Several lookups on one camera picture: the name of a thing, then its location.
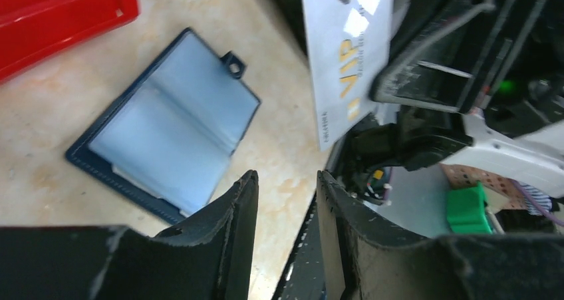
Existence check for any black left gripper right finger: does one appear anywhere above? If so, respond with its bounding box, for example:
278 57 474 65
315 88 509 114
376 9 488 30
317 171 563 299

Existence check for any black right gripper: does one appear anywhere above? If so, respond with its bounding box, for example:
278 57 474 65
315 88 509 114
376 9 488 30
343 0 563 173

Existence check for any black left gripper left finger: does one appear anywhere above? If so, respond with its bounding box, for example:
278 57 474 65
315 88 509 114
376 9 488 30
1 170 259 299

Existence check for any white VIP card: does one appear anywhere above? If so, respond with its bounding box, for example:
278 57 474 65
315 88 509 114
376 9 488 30
302 0 393 151

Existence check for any navy blue card holder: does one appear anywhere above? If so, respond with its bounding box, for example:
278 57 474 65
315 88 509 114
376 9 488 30
65 28 261 225

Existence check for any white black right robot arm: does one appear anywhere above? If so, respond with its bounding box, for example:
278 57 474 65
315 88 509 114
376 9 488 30
342 0 563 198

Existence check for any green bin under table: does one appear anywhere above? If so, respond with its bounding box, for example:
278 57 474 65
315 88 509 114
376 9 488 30
446 182 493 234

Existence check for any pink perforated basket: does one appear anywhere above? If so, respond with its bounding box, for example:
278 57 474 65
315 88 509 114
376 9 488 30
440 164 527 211

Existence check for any red plastic bin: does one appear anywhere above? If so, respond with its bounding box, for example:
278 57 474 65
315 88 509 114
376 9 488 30
1 0 140 80

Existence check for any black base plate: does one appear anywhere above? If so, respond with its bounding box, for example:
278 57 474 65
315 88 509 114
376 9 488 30
272 198 327 300

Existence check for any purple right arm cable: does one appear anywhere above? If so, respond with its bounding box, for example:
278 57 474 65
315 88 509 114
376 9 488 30
511 179 564 228

